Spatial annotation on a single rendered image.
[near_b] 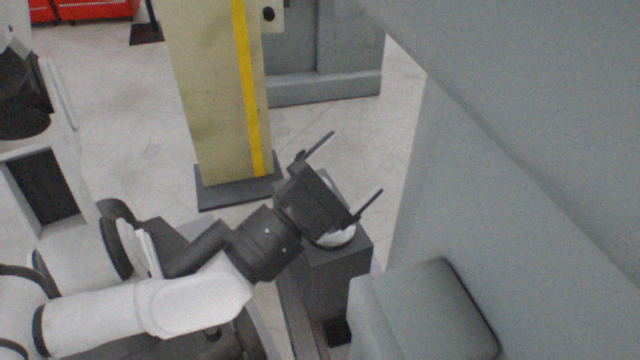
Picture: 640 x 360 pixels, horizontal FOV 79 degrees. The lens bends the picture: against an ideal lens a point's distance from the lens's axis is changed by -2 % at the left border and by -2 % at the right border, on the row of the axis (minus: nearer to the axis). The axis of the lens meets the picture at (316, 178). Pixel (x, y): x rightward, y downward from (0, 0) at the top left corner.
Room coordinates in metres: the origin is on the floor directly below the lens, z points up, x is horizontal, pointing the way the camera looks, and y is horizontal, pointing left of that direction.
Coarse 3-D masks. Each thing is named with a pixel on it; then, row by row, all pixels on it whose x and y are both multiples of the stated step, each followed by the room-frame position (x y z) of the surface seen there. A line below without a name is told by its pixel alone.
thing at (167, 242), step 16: (112, 208) 0.83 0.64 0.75; (128, 208) 0.87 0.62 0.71; (144, 224) 0.91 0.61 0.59; (160, 224) 0.92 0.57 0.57; (160, 240) 0.85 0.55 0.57; (176, 240) 0.85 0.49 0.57; (160, 256) 0.78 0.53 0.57; (128, 336) 0.50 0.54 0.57; (144, 336) 0.51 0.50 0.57; (176, 336) 0.50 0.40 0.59; (192, 336) 0.49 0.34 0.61; (208, 336) 0.48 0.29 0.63; (224, 336) 0.49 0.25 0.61; (80, 352) 0.46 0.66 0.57; (96, 352) 0.46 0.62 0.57; (112, 352) 0.46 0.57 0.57; (128, 352) 0.46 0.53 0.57; (144, 352) 0.45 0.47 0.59; (160, 352) 0.45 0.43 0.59; (176, 352) 0.45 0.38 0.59; (192, 352) 0.45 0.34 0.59; (208, 352) 0.44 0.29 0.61; (224, 352) 0.45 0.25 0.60; (240, 352) 0.46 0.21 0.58
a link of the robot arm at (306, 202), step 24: (288, 168) 0.40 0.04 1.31; (312, 168) 0.40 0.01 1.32; (288, 192) 0.37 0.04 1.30; (312, 192) 0.38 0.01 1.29; (264, 216) 0.34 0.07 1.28; (288, 216) 0.35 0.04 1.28; (312, 216) 0.35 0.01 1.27; (336, 216) 0.36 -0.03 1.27; (264, 240) 0.31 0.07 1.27; (288, 240) 0.32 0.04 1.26; (288, 264) 0.31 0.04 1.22
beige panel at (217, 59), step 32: (160, 0) 1.66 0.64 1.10; (192, 0) 1.70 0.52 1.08; (224, 0) 1.73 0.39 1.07; (256, 0) 1.77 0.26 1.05; (192, 32) 1.69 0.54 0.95; (224, 32) 1.73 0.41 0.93; (256, 32) 1.77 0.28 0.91; (192, 64) 1.68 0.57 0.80; (224, 64) 1.72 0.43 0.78; (256, 64) 1.76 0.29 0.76; (192, 96) 1.67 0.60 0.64; (224, 96) 1.71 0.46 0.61; (256, 96) 1.76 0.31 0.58; (192, 128) 1.66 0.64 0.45; (224, 128) 1.71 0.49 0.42; (256, 128) 1.75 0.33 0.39; (224, 160) 1.70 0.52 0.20; (256, 160) 1.74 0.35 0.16; (224, 192) 1.61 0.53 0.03; (256, 192) 1.61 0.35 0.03
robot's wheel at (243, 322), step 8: (240, 312) 0.57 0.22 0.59; (248, 312) 0.57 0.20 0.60; (232, 320) 0.56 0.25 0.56; (240, 320) 0.54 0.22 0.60; (248, 320) 0.54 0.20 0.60; (240, 328) 0.52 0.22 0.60; (248, 328) 0.52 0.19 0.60; (256, 328) 0.52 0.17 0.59; (240, 336) 0.50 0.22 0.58; (248, 336) 0.50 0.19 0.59; (256, 336) 0.50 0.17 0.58; (248, 344) 0.48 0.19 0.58; (256, 344) 0.48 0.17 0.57; (248, 352) 0.46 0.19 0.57; (256, 352) 0.47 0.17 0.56; (264, 352) 0.47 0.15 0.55
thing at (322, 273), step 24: (336, 192) 0.55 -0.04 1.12; (312, 240) 0.42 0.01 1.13; (336, 240) 0.42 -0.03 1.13; (360, 240) 0.43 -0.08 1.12; (312, 264) 0.38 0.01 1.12; (336, 264) 0.39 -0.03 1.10; (360, 264) 0.41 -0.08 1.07; (312, 288) 0.37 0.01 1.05; (336, 288) 0.39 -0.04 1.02; (312, 312) 0.37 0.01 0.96
